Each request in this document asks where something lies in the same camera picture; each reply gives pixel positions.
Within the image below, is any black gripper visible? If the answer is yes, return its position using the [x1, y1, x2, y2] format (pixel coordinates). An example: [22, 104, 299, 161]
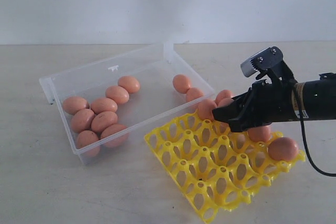
[212, 61, 299, 132]

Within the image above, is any brown egg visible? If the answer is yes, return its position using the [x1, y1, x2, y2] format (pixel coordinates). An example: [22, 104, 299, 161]
[197, 99, 217, 121]
[185, 88, 204, 102]
[105, 86, 129, 104]
[100, 124, 130, 148]
[62, 96, 90, 115]
[118, 76, 141, 93]
[215, 89, 233, 104]
[217, 98, 234, 108]
[172, 74, 192, 94]
[76, 130, 100, 157]
[268, 137, 299, 162]
[91, 111, 118, 133]
[90, 97, 118, 114]
[70, 109, 95, 133]
[247, 125, 271, 142]
[213, 121, 229, 134]

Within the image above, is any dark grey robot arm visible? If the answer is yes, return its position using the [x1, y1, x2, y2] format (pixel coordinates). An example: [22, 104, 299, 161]
[212, 61, 335, 132]

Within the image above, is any yellow plastic egg tray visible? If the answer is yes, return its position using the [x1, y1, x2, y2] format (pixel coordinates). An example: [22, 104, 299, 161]
[144, 113, 306, 223]

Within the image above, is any clear plastic storage box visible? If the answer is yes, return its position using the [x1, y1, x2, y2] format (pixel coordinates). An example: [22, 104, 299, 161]
[40, 46, 214, 164]

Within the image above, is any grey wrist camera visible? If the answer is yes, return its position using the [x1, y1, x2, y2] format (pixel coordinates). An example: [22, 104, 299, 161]
[240, 46, 284, 80]

